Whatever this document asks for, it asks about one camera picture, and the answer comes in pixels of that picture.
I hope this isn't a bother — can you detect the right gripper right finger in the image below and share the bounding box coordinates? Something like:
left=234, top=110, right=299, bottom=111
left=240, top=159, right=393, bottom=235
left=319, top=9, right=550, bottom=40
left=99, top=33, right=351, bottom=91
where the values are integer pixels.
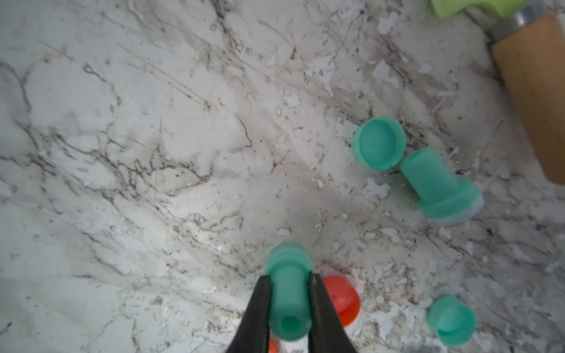
left=308, top=272, right=358, bottom=353

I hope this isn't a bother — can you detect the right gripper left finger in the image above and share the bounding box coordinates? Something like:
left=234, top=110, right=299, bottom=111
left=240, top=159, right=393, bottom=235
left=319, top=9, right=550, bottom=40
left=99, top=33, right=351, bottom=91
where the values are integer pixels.
left=226, top=275, right=272, bottom=353

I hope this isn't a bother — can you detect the teal stamp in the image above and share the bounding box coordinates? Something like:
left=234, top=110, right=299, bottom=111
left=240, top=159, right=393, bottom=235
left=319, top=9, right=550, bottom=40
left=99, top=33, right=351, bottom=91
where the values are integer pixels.
left=400, top=147, right=485, bottom=226
left=265, top=243, right=313, bottom=341

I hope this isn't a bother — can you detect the red cap upper left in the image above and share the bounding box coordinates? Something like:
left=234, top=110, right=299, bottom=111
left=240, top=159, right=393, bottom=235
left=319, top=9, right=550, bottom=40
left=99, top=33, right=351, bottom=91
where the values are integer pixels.
left=324, top=275, right=360, bottom=327

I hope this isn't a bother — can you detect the teal cap left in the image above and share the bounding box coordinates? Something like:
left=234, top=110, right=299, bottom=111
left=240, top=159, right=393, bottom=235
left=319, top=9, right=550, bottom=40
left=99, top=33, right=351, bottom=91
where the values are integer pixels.
left=427, top=296, right=478, bottom=347

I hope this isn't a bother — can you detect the teal stamp lying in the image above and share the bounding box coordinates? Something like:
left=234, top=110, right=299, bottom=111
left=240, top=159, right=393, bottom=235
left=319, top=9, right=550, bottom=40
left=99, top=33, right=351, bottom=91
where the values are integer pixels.
left=400, top=147, right=485, bottom=226

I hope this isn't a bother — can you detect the teal cap near fork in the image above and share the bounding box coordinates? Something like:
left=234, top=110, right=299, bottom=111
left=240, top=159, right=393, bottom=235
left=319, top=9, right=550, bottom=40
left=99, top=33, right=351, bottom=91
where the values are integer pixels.
left=352, top=116, right=407, bottom=171

